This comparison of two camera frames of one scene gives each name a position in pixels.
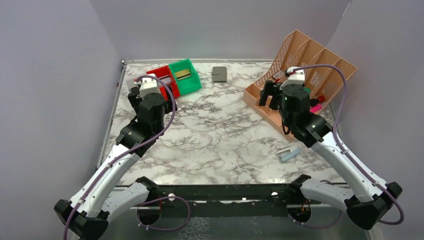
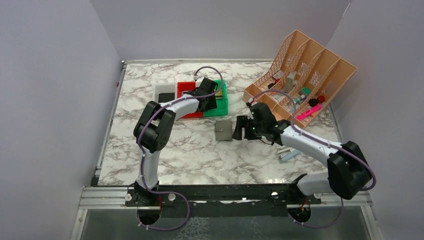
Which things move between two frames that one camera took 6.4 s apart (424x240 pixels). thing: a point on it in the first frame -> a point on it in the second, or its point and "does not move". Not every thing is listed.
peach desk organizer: [325, 73] does not move
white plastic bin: [130, 82] -> [166, 87]
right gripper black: [271, 93] -> [245, 126]
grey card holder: [219, 74] -> [223, 130]
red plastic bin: [164, 74] -> [182, 87]
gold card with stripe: [182, 74] -> [219, 95]
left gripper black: [133, 100] -> [211, 91]
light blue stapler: [288, 153] does not move
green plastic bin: [186, 76] -> [222, 104]
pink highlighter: [315, 108] does not move
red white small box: [279, 75] does not move
